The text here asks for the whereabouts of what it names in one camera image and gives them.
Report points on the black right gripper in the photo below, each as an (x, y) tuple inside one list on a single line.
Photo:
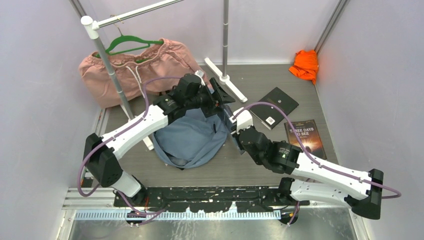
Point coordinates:
[(239, 130)]

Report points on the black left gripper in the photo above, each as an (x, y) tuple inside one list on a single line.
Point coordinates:
[(219, 95)]

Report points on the blue backpack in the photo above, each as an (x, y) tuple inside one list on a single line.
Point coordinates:
[(190, 141)]

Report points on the blue Nineteen Eighty-Four book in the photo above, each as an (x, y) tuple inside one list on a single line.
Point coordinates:
[(226, 117)]

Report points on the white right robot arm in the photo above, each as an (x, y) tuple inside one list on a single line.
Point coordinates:
[(310, 178)]

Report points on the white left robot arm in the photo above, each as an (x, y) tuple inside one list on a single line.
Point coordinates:
[(102, 153)]

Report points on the black notebook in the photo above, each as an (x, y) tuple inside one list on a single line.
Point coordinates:
[(269, 115)]

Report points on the Three Days to See book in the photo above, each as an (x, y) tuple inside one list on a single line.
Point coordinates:
[(308, 134)]

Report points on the orange cloth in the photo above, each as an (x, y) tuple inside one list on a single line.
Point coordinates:
[(305, 65)]

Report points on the green clothes hanger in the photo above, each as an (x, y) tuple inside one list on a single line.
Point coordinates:
[(124, 43)]

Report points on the metal clothes rack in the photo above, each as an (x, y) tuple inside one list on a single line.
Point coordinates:
[(92, 26)]

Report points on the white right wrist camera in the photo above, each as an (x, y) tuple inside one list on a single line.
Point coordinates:
[(241, 119)]

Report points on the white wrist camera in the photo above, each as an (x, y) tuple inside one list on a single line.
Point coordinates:
[(200, 74), (241, 119)]

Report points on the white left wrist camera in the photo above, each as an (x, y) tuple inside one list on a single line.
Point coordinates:
[(200, 74)]

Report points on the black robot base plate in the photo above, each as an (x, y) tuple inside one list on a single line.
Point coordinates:
[(213, 199)]

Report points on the pink drawstring shorts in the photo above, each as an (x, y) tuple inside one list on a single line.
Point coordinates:
[(158, 68)]

